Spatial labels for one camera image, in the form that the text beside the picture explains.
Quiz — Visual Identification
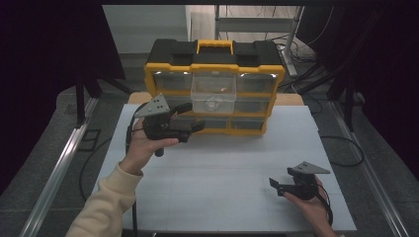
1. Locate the black stand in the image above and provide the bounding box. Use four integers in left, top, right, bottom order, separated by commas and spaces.
74, 77, 132, 126
329, 75, 364, 132

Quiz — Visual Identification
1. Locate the person's right hand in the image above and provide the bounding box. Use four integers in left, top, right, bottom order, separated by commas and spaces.
284, 179, 333, 230

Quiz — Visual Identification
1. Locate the bundle of black cables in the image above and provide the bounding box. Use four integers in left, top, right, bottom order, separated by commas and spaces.
273, 33, 319, 65

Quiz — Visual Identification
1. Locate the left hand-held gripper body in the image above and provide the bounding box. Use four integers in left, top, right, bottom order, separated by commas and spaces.
133, 93, 181, 158

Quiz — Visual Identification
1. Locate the yellow black organizer cabinet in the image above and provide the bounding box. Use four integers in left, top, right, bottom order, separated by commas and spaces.
143, 39, 286, 136

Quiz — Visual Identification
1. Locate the aluminium floor rail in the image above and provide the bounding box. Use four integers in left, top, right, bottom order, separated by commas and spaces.
19, 97, 100, 237
329, 100, 411, 237

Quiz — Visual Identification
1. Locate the left hand-held gripper cable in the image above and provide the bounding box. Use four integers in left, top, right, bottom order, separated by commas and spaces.
125, 102, 149, 237

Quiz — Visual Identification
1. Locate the right hand-held gripper cable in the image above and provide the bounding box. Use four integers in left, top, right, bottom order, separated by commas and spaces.
315, 183, 334, 226

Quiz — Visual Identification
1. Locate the person's left hand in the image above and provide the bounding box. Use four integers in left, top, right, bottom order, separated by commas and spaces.
119, 117, 180, 176

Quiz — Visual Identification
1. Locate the black floor cable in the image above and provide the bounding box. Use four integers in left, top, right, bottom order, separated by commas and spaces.
319, 135, 366, 168
78, 136, 113, 203

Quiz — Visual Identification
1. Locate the clear plastic drawer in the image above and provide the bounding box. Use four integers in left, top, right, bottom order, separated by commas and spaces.
190, 71, 237, 116

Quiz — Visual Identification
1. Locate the dark curtain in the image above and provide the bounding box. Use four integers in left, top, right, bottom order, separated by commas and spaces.
297, 0, 419, 182
0, 0, 126, 196

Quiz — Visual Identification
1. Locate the grey metal frame stand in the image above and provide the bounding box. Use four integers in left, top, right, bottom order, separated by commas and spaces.
214, 4, 305, 78

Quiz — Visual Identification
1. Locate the hand-held gripper cable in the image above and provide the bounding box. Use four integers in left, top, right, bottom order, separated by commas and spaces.
315, 183, 334, 226
125, 102, 149, 237

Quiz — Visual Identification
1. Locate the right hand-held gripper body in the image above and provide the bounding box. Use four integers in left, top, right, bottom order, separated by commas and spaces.
287, 161, 331, 201

